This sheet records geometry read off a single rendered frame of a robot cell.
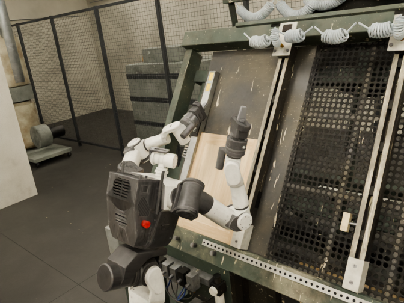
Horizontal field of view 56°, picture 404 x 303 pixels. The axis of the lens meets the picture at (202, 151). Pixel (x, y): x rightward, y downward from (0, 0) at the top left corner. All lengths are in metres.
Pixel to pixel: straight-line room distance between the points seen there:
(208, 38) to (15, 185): 3.91
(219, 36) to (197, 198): 1.15
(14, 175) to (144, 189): 4.17
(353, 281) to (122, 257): 0.94
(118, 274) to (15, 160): 4.09
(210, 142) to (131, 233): 0.83
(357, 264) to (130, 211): 0.92
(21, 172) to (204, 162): 3.81
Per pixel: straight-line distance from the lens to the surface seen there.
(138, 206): 1.55
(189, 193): 1.52
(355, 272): 1.67
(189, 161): 2.23
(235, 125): 1.52
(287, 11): 2.58
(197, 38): 2.47
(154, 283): 1.76
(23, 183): 5.69
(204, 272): 2.09
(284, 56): 2.04
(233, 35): 2.29
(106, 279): 1.67
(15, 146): 5.56
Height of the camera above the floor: 1.96
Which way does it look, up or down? 18 degrees down
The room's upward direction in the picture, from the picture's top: 7 degrees counter-clockwise
